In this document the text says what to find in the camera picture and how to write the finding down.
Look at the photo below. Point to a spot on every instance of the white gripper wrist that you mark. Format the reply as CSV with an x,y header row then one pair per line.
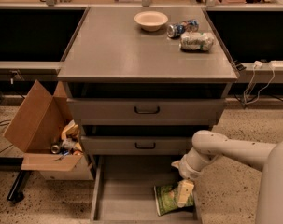
x,y
188,171

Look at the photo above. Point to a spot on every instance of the green jalapeno chip bag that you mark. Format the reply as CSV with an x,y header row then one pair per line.
x,y
166,198

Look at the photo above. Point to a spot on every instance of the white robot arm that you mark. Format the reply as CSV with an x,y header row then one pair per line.
x,y
265,157

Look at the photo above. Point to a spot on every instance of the grey open bottom drawer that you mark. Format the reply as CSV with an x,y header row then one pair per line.
x,y
124,191

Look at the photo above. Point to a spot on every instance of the grey middle drawer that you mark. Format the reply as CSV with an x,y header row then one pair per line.
x,y
112,145

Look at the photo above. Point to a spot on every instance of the grey drawer cabinet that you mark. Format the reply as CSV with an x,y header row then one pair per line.
x,y
112,57

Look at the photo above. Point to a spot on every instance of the grey top drawer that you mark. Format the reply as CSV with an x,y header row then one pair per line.
x,y
130,111

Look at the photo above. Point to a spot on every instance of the silver can in box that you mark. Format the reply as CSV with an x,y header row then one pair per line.
x,y
56,148

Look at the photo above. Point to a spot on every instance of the white green crushed can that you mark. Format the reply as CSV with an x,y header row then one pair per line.
x,y
193,41

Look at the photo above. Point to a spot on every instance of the white power strip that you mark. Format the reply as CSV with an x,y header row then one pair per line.
x,y
277,64

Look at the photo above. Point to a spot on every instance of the brown cardboard box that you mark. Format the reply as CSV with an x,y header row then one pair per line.
x,y
37,125

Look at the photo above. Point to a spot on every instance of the blue soda can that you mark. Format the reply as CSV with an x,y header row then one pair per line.
x,y
177,29

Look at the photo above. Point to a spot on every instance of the white paper bowl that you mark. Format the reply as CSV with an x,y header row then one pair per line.
x,y
151,21

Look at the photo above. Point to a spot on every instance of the black table leg base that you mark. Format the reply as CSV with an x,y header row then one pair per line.
x,y
9,164

